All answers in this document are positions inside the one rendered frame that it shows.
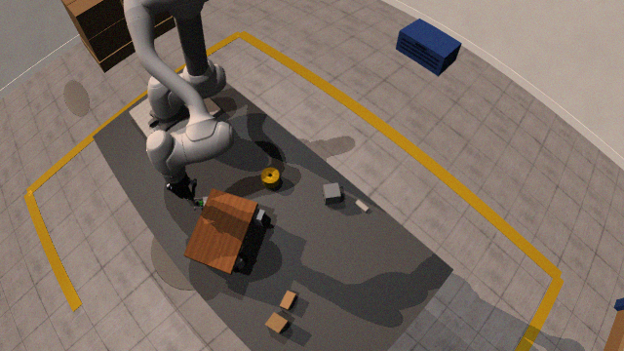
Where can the yellow rolled strap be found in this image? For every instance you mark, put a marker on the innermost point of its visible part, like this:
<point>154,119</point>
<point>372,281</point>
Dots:
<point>270,177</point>

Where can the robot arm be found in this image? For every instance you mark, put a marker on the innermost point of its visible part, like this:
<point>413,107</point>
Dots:
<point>205,138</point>

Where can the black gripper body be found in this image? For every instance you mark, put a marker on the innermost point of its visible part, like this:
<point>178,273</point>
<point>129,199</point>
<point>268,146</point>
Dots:
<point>184,181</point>

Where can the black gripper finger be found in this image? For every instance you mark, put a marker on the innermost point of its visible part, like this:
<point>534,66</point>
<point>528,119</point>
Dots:
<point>178,193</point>
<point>190,194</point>

